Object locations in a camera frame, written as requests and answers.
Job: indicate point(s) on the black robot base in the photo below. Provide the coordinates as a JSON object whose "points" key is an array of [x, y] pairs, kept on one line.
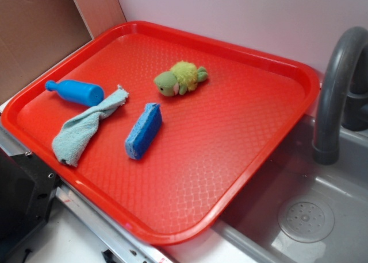
{"points": [[28, 187]]}

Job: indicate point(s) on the red plastic tray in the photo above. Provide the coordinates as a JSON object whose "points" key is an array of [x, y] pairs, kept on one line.
{"points": [[211, 141]]}

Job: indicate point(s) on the blue sponge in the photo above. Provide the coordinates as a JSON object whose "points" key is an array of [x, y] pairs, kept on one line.
{"points": [[143, 131]]}

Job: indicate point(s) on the green plush turtle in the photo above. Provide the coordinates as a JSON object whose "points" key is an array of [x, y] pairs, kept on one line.
{"points": [[182, 77]]}

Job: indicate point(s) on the blue plastic bottle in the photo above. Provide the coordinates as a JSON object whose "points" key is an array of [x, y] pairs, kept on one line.
{"points": [[86, 94]]}

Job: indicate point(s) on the light blue cloth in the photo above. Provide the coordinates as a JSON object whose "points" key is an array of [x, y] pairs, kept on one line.
{"points": [[76, 133]]}

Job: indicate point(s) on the grey faucet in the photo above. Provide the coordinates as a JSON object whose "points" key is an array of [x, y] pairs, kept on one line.
{"points": [[343, 97]]}

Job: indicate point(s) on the grey toy sink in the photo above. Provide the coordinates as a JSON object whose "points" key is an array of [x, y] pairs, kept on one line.
{"points": [[250, 222]]}

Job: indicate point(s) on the sink drain cover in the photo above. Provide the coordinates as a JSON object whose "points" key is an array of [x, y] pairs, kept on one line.
{"points": [[306, 219]]}

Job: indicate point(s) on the brown cardboard panel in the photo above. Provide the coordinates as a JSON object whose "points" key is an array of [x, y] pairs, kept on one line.
{"points": [[37, 34]]}

